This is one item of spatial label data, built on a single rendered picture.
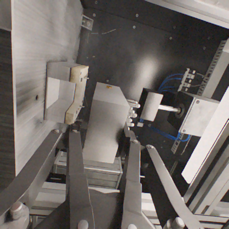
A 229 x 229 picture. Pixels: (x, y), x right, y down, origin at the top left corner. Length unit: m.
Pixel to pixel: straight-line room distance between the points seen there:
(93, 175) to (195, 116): 0.38
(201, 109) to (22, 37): 0.45
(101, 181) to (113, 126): 0.37
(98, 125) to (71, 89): 0.23
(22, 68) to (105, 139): 0.15
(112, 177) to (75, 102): 0.29
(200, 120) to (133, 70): 0.34
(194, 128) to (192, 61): 0.35
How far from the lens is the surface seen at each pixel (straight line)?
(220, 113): 0.39
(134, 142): 0.17
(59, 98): 0.41
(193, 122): 0.48
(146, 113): 0.42
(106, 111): 0.18
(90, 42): 0.63
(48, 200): 0.35
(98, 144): 0.20
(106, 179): 0.53
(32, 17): 0.26
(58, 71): 0.31
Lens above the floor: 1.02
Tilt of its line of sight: 8 degrees up
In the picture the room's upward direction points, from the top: 101 degrees clockwise
